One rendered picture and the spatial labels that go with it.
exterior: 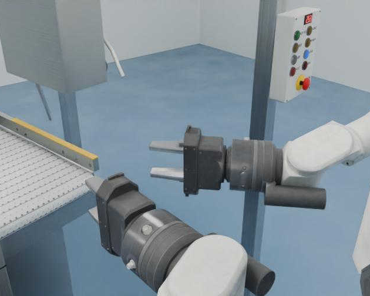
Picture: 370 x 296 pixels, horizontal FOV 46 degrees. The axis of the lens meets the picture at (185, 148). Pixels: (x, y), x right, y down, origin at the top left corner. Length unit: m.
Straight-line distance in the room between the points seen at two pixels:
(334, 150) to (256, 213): 0.93
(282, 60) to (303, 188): 0.69
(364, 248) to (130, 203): 0.31
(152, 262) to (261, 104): 0.98
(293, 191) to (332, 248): 1.55
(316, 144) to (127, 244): 0.34
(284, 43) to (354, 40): 3.03
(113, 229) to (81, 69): 0.39
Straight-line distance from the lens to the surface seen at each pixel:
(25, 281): 1.20
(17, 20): 0.95
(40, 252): 1.18
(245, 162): 0.70
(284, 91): 1.37
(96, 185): 0.64
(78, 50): 0.88
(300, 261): 2.14
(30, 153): 1.14
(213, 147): 0.71
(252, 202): 1.60
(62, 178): 1.01
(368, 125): 0.79
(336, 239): 2.32
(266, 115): 1.43
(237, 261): 0.47
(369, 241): 0.36
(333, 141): 0.72
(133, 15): 5.05
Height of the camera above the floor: 1.39
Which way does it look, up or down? 28 degrees down
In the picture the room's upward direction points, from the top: straight up
